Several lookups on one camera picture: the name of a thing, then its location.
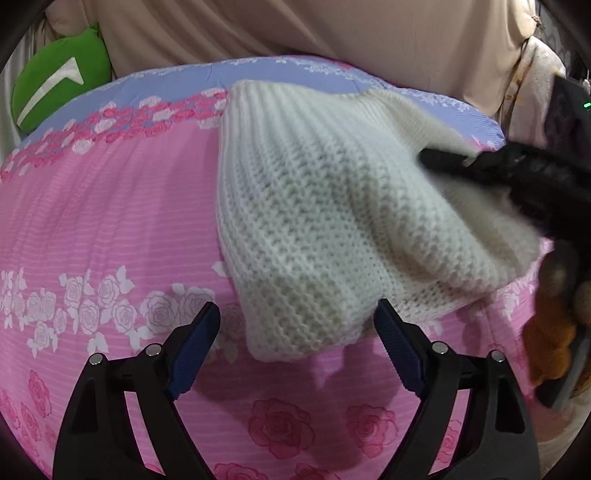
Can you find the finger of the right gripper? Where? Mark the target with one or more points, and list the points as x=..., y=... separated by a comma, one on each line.
x=486, y=168

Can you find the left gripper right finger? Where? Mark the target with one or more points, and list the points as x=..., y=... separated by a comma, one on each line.
x=496, y=440

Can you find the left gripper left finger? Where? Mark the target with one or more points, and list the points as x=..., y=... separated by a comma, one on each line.
x=96, y=440

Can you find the white red black knit sweater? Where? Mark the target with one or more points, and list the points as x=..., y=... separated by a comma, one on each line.
x=323, y=209

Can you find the floral cream hanging cloth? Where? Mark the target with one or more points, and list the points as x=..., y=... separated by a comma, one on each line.
x=523, y=111

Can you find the beige draped curtain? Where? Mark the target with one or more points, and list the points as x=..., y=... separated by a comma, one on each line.
x=464, y=49

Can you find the brown plush toy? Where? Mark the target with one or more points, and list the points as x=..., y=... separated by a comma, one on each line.
x=548, y=334

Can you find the pink floral bed sheet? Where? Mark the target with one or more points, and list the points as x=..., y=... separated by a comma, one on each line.
x=108, y=241

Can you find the green round plush pillow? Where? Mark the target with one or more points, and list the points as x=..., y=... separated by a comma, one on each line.
x=58, y=73

